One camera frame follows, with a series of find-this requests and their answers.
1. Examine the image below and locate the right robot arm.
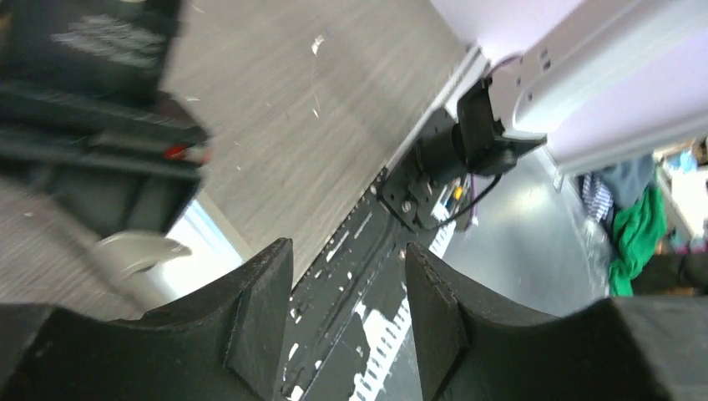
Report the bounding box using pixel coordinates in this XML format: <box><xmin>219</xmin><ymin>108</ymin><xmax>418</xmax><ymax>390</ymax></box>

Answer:
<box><xmin>1</xmin><ymin>1</ymin><xmax>707</xmax><ymax>242</ymax></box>

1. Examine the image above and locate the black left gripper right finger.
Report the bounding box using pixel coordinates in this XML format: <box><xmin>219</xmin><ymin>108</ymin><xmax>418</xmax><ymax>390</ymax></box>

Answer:
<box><xmin>405</xmin><ymin>243</ymin><xmax>707</xmax><ymax>400</ymax></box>

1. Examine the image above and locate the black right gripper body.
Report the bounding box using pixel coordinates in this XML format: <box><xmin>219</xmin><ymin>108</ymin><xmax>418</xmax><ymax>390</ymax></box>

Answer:
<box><xmin>1</xmin><ymin>1</ymin><xmax>210</xmax><ymax>237</ymax></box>

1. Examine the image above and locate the green cloth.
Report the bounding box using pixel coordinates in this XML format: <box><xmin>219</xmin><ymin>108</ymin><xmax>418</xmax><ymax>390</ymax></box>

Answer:
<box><xmin>608</xmin><ymin>186</ymin><xmax>667</xmax><ymax>297</ymax></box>

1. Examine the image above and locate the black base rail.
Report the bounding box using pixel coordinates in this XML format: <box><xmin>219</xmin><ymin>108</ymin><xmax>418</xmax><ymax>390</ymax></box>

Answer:
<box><xmin>274</xmin><ymin>176</ymin><xmax>459</xmax><ymax>400</ymax></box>

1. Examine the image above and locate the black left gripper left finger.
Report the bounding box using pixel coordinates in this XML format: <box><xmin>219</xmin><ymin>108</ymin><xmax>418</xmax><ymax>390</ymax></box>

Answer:
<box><xmin>1</xmin><ymin>238</ymin><xmax>293</xmax><ymax>400</ymax></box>

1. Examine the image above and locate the striped cloth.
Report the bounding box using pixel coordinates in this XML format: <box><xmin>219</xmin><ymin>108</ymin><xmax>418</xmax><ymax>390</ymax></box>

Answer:
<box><xmin>580</xmin><ymin>174</ymin><xmax>614</xmax><ymax>222</ymax></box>

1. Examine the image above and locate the taupe leather card holder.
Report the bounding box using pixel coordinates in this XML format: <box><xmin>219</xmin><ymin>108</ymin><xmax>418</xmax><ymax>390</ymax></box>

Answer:
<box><xmin>91</xmin><ymin>199</ymin><xmax>255</xmax><ymax>311</ymax></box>

